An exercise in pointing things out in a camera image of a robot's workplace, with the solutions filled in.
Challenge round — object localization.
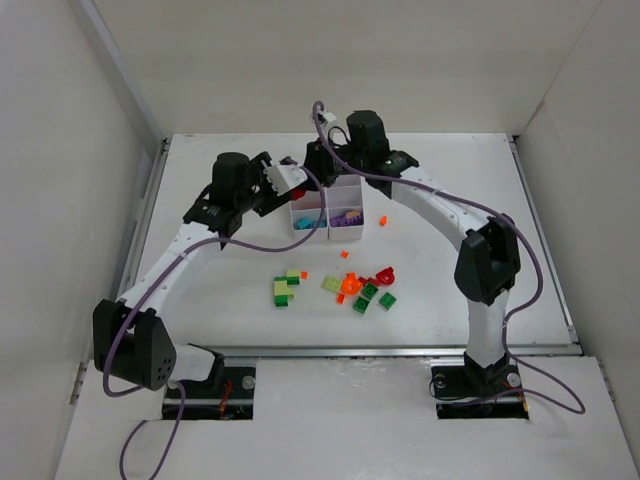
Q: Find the red rounded lego brick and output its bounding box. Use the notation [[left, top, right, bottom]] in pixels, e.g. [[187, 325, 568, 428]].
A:
[[292, 188, 307, 200]]

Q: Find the teal square lego brick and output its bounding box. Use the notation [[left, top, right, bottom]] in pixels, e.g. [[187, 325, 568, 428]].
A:
[[294, 217, 326, 231]]

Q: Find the purple curved lego brick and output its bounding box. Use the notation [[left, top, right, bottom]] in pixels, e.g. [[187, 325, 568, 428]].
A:
[[342, 210, 363, 225]]

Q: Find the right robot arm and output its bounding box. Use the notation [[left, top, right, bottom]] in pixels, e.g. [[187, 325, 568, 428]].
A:
[[305, 101, 521, 399]]

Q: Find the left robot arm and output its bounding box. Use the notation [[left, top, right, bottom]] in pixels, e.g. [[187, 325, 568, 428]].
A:
[[93, 152, 308, 391]]

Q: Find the right white divided container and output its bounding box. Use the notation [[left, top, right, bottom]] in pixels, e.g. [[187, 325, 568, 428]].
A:
[[325, 175, 365, 242]]

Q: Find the white divided container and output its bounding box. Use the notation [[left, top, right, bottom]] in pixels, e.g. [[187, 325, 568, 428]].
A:
[[325, 175, 365, 242], [289, 191, 329, 243]]

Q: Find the left white divided container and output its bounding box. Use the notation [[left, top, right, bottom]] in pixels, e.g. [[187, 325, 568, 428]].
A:
[[289, 191, 329, 243]]

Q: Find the green and lime lego cluster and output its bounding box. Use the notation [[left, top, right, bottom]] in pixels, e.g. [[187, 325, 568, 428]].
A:
[[273, 269, 302, 308]]

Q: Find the lime square lego brick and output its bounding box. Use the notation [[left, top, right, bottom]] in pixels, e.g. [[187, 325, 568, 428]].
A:
[[321, 276, 343, 294]]

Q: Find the orange round lego piece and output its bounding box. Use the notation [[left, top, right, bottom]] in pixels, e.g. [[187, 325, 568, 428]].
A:
[[341, 272, 362, 295]]

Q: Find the red round lego piece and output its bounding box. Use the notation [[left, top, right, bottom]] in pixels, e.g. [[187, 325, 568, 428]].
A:
[[375, 267, 396, 286]]

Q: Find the green lego brick lower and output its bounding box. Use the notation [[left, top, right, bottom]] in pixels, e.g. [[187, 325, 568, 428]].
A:
[[352, 296, 370, 315]]

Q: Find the green lego brick right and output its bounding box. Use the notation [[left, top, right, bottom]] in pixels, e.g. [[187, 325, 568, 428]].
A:
[[378, 292, 397, 311]]

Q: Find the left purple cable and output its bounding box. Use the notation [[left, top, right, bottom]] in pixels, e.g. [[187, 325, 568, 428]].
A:
[[102, 157, 329, 479]]

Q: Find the purple cable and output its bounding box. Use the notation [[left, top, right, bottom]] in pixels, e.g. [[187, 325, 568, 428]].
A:
[[102, 157, 329, 479], [310, 101, 586, 416]]

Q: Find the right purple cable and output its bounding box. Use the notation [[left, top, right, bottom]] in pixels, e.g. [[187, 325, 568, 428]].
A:
[[310, 101, 586, 416]]

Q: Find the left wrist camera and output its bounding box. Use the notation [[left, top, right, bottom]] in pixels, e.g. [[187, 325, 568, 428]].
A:
[[264, 164, 308, 197]]

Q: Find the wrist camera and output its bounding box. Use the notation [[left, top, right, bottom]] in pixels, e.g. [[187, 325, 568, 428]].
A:
[[264, 164, 308, 197], [311, 110, 338, 130]]

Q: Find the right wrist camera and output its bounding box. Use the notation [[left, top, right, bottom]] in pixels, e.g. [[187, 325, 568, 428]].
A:
[[311, 110, 338, 130]]

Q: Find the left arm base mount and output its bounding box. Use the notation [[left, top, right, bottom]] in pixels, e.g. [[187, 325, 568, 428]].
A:
[[181, 362, 257, 421]]

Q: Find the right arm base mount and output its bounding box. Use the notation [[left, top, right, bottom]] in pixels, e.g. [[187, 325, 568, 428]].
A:
[[429, 364, 529, 420]]

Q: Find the aluminium rail front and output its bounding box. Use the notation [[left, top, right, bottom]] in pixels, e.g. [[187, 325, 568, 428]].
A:
[[215, 343, 583, 359]]

